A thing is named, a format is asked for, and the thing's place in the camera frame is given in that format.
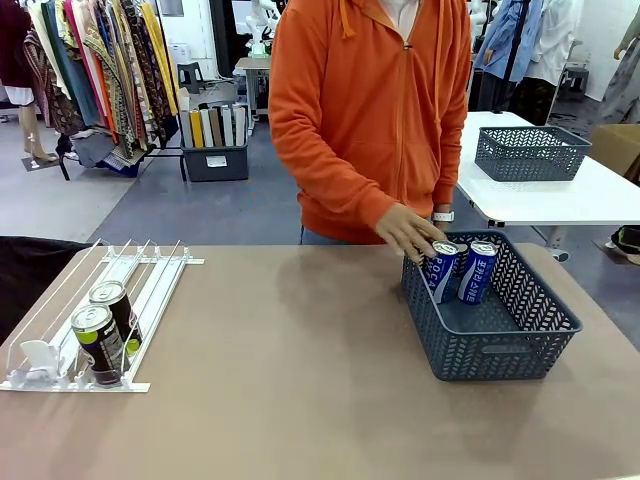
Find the person's left hand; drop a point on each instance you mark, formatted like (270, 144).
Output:
(443, 226)

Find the person's right hand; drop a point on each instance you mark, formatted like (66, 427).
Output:
(407, 232)

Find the blue drink can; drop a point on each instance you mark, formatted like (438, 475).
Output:
(475, 280)
(442, 281)

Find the grey plastic woven basket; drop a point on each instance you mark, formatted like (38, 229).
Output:
(525, 155)
(500, 350)

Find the person's right forearm orange sleeve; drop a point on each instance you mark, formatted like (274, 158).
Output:
(340, 195)

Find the person's left forearm orange sleeve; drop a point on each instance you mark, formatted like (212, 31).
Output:
(447, 175)

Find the white dispenser pusher paddle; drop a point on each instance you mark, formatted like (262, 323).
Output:
(40, 356)

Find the white wrist watch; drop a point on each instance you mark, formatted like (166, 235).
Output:
(443, 216)

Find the white side table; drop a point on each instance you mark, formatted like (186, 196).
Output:
(550, 200)

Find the person in orange hoodie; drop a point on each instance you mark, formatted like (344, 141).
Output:
(370, 110)

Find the black bag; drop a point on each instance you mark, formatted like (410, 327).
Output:
(627, 242)

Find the black stand pole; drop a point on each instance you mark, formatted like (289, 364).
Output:
(515, 55)

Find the brown cardboard box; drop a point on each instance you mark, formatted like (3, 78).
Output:
(617, 147)

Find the grey stool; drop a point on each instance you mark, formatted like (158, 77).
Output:
(574, 82)

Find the blue hanging shirt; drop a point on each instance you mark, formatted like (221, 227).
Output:
(500, 40)

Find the white fabric roll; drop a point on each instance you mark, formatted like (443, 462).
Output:
(206, 127)
(228, 126)
(240, 125)

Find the grey storage bin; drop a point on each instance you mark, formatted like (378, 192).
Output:
(215, 165)

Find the white mannequin torso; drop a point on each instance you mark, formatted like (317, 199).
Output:
(479, 15)

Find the white hanging shirt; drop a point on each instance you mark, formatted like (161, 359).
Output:
(552, 40)

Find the grey workbench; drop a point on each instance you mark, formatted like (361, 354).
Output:
(252, 80)

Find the brown fabric roll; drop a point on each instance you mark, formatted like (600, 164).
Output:
(216, 127)

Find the mannequin in grey dress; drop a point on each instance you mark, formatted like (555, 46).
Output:
(620, 85)

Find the yellow fabric roll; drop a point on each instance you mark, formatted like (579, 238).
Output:
(196, 129)

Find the pale grey fabric roll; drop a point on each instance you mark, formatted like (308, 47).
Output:
(186, 130)

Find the white robot figure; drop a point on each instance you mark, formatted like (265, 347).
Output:
(260, 27)

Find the black plastic stool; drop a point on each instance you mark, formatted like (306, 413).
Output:
(190, 76)

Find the black drink can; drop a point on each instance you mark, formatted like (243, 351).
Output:
(120, 310)
(100, 345)

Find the yellow hanging garment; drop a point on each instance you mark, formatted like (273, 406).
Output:
(161, 55)

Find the grey cloth pile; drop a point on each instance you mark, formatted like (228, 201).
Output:
(100, 147)

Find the rack of colourful hanging garments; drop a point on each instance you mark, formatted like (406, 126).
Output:
(110, 70)

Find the black cloth cover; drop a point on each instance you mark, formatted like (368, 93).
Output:
(25, 280)

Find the mannequin with white skirt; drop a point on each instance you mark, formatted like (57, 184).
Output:
(30, 130)

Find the maroon hanging garment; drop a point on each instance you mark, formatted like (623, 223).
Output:
(14, 40)

